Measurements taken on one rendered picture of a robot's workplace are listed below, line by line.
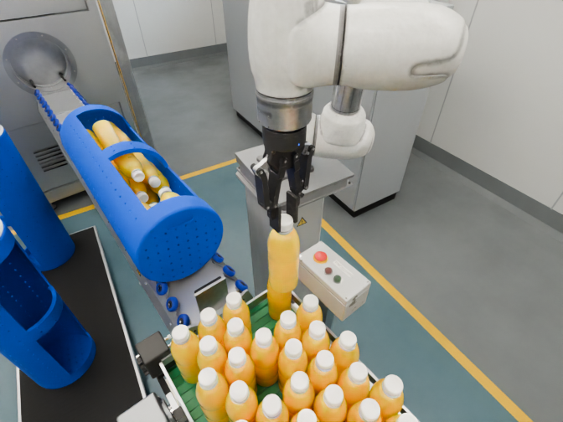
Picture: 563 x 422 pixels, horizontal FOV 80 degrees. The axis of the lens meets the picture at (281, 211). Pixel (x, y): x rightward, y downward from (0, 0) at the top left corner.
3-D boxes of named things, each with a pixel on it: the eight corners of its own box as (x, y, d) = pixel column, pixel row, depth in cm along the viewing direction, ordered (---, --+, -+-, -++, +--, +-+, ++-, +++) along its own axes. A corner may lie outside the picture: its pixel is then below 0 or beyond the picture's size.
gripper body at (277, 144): (289, 106, 60) (288, 151, 66) (250, 120, 56) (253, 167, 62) (318, 121, 56) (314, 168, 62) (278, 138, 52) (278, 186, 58)
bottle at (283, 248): (304, 281, 85) (307, 224, 72) (283, 299, 81) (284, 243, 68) (283, 265, 89) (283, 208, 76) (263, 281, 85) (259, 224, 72)
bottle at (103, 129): (95, 118, 136) (117, 157, 132) (113, 120, 142) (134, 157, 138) (89, 131, 139) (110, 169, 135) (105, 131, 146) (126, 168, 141)
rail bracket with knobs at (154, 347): (173, 343, 100) (165, 325, 93) (183, 362, 96) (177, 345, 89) (140, 364, 96) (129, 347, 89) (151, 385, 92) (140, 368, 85)
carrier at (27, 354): (35, 401, 157) (100, 369, 168) (-110, 292, 99) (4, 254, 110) (33, 350, 176) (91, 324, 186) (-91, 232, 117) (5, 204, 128)
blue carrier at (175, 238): (133, 154, 170) (121, 98, 153) (225, 259, 120) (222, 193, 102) (71, 170, 155) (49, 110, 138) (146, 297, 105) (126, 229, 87)
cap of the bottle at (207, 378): (209, 367, 76) (207, 362, 74) (221, 378, 74) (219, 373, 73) (195, 381, 73) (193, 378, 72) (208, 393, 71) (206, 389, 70)
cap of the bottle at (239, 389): (237, 407, 69) (236, 403, 68) (226, 392, 72) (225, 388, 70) (252, 393, 71) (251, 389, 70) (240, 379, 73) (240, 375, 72)
